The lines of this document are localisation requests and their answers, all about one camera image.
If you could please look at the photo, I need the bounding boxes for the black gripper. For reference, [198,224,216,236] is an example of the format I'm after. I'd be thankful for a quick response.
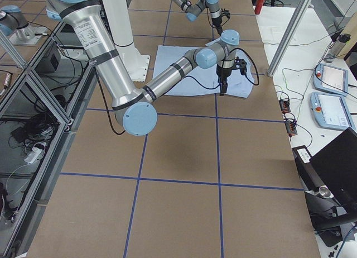
[211,12,222,33]
[216,65,233,95]

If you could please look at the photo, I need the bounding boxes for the light blue t-shirt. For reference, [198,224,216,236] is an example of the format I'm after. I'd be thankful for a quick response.
[153,45,255,98]

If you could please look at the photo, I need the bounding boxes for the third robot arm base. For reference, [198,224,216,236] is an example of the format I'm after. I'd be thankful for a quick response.
[1,5,47,46]

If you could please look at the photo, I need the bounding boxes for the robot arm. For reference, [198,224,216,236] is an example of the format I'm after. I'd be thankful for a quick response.
[46,0,239,136]
[172,0,223,35]

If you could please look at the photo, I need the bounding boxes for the red fire extinguisher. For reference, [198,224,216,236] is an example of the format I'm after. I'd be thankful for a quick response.
[254,0,265,15]

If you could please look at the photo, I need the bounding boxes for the orange black connector block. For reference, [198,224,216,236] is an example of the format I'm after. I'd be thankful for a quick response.
[279,99,291,113]

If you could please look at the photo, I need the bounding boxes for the upper teach pendant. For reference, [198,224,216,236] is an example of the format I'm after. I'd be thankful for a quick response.
[313,64,348,96]

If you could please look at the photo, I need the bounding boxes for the teach pendant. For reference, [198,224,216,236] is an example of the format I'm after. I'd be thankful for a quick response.
[310,92,355,131]
[313,64,348,96]

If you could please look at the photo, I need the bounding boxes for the lower teach pendant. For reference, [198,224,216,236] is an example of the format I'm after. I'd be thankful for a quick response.
[310,92,355,131]

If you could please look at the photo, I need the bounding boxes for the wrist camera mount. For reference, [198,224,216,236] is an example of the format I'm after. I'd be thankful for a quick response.
[233,57,247,76]
[220,8,231,20]

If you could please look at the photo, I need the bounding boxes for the aluminium frame post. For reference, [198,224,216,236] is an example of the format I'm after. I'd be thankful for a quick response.
[267,0,312,77]

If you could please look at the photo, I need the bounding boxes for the aluminium frame cabinet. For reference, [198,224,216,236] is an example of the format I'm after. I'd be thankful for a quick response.
[1,23,94,257]

